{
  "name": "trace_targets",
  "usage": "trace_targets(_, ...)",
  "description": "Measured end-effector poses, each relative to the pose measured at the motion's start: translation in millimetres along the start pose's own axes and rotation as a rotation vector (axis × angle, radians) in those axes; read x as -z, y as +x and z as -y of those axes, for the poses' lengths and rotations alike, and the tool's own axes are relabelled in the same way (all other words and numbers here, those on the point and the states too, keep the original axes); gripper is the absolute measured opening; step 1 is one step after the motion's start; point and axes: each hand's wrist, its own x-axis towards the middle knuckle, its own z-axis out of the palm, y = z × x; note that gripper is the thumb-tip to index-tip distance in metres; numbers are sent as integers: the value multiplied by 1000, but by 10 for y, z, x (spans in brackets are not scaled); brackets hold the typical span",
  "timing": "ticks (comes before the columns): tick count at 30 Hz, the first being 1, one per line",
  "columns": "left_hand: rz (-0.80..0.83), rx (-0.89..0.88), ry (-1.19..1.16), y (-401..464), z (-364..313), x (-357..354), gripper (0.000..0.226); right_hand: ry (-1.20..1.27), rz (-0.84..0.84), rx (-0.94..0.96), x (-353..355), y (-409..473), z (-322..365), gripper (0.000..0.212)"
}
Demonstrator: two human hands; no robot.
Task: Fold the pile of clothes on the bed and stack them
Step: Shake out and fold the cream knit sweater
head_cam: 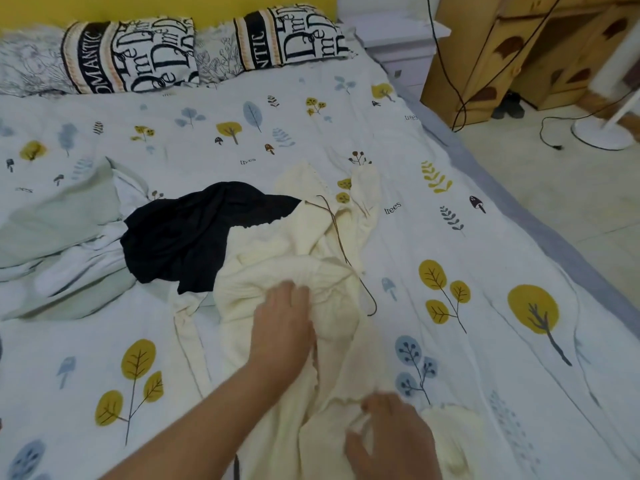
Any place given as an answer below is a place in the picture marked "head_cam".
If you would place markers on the person's right hand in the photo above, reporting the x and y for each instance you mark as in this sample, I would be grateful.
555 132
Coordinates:
395 440

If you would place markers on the person's left hand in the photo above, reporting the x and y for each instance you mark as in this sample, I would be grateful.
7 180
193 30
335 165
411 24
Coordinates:
283 335

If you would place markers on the black garment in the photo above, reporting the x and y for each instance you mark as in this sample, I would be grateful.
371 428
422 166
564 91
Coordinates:
195 235

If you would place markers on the bed with leaf print bedding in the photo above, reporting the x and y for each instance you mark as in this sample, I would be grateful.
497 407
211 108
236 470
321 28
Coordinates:
480 245

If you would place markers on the sage green zip jacket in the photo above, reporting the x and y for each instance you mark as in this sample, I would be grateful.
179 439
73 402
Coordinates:
60 225

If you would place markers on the person's left forearm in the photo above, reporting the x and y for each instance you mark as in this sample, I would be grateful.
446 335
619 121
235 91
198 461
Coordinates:
190 435

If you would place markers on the white nightstand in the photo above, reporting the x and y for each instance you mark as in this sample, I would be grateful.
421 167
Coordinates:
400 45

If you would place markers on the dark shoe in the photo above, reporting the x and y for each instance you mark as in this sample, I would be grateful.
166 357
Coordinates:
514 103
497 107

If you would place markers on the black yellow headboard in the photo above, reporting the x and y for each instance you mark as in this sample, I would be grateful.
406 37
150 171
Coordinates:
150 7

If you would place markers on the wooden dressing table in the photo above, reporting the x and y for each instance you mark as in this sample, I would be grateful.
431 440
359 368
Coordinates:
500 45

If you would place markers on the white standing fan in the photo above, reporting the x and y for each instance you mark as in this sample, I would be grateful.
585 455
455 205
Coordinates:
605 125

